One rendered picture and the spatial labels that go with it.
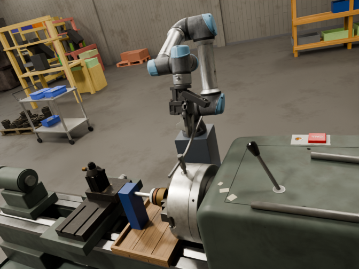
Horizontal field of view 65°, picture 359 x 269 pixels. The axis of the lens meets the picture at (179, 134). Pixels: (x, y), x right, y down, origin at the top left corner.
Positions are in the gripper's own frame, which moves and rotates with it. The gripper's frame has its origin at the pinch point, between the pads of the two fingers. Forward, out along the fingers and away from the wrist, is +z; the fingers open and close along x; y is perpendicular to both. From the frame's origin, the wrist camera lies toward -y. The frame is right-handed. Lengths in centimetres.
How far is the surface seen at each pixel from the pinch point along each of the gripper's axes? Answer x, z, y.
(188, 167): 6.5, 12.5, -1.3
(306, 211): 27, 16, -45
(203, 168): 6.6, 12.5, -7.7
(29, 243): 7, 66, 108
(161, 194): 6.1, 25.2, 12.9
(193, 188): 14.9, 17.6, -6.8
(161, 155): -216, 67, 148
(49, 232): 16, 49, 75
